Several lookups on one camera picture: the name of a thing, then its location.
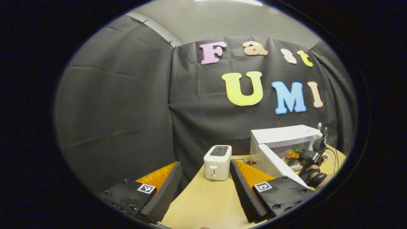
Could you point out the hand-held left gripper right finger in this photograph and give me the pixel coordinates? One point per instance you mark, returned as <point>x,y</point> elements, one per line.
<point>244,194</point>

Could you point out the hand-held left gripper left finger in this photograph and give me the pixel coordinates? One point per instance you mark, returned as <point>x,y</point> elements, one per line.
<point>163,194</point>

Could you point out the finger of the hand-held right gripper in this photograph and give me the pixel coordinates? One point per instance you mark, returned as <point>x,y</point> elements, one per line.
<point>292,155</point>

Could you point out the white microwave oven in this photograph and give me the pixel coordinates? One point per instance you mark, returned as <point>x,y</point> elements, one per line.
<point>279,133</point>

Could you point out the white toaster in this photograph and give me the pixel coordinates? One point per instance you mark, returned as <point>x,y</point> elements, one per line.
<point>217,165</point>

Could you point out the black backdrop cloth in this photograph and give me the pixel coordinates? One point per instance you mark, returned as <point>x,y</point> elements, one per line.
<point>127,111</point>

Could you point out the large ceiling light panel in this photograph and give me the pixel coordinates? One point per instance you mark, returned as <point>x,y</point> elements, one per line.
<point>229,2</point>

